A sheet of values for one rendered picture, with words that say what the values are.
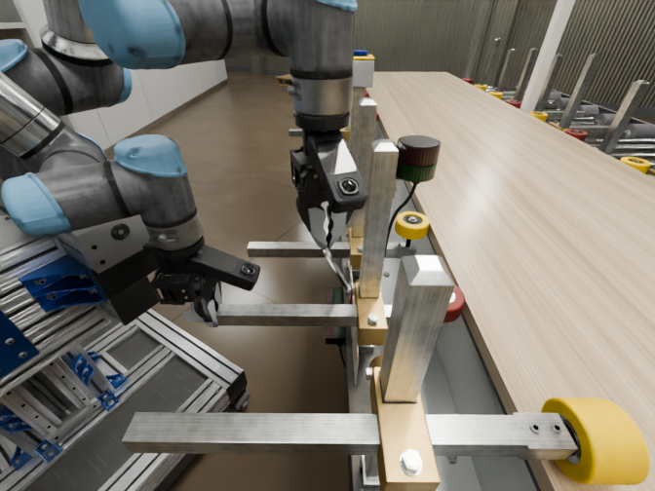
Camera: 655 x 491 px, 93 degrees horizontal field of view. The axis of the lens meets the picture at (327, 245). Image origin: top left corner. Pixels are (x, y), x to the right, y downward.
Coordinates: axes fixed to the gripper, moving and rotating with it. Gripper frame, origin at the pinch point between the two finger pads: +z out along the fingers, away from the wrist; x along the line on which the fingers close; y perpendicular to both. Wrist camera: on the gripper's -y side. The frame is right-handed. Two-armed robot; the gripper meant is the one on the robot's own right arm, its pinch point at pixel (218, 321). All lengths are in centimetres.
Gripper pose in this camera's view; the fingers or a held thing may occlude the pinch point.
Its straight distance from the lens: 66.2
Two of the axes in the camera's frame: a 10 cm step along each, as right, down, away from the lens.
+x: -0.1, 6.0, -8.0
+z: 0.0, 8.0, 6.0
